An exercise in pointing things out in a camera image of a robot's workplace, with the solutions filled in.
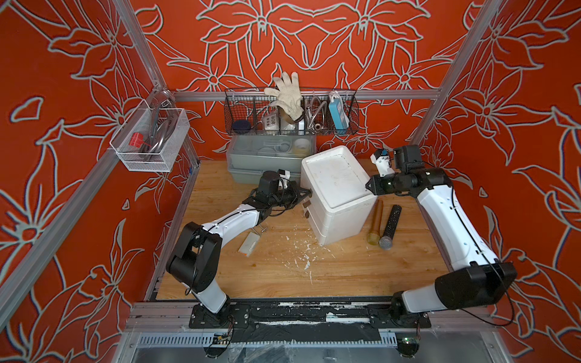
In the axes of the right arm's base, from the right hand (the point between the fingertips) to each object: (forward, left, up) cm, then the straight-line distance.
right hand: (364, 182), depth 77 cm
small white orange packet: (-13, +43, -24) cm, 50 cm away
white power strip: (+29, +35, +5) cm, 46 cm away
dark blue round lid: (+32, +49, +1) cm, 59 cm away
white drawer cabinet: (-9, +10, -1) cm, 13 cm away
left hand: (0, +18, -5) cm, 19 cm away
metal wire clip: (-8, +37, -20) cm, 43 cm away
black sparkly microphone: (-12, -12, -23) cm, 28 cm away
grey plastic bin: (+21, +45, -7) cm, 50 cm away
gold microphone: (-9, -7, -22) cm, 25 cm away
